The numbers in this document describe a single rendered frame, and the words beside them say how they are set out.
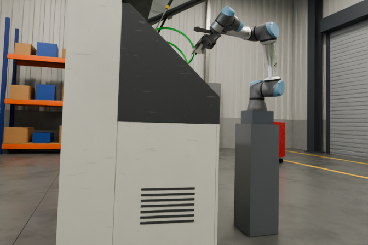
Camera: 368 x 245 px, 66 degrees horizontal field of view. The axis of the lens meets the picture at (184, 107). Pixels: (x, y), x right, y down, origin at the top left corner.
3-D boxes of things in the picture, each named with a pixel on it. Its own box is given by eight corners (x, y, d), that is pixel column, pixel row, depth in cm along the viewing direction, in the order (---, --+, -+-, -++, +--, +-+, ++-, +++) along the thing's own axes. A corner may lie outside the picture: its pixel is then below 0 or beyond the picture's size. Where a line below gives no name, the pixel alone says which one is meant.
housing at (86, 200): (111, 272, 149) (122, -7, 157) (53, 276, 143) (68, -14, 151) (116, 199, 285) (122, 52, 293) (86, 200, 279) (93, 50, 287)
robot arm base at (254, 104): (259, 111, 229) (259, 99, 230) (270, 111, 215) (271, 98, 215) (243, 110, 224) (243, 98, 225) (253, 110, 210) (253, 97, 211)
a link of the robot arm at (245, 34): (248, 29, 223) (208, 19, 189) (261, 26, 215) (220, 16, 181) (249, 44, 223) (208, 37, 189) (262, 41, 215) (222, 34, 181)
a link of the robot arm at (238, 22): (230, 23, 188) (220, 16, 181) (245, 19, 180) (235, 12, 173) (229, 34, 187) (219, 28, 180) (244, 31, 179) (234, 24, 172)
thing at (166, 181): (217, 263, 161) (219, 124, 165) (111, 272, 148) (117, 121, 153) (188, 221, 229) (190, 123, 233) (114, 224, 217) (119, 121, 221)
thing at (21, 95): (124, 150, 773) (128, 41, 789) (128, 153, 691) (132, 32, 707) (8, 150, 689) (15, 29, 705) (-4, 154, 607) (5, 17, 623)
